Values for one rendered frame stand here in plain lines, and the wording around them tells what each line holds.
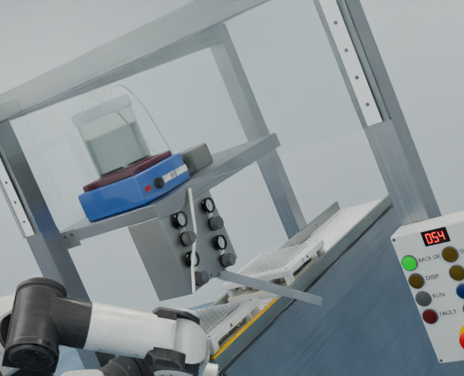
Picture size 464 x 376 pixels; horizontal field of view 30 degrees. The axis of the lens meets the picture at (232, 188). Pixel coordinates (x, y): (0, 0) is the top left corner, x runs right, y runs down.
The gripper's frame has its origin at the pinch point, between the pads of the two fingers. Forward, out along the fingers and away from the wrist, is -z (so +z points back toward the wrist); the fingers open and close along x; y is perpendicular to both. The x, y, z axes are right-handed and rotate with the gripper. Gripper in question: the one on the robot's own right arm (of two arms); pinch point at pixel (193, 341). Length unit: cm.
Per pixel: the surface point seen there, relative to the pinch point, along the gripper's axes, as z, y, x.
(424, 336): -90, 61, 56
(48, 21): -406, -76, -134
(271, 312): -15.7, 19.3, 5.2
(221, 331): -0.2, 7.2, 0.3
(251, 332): -6.1, 13.4, 5.2
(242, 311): -9.6, 13.0, 0.1
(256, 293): -39.3, 15.9, 5.1
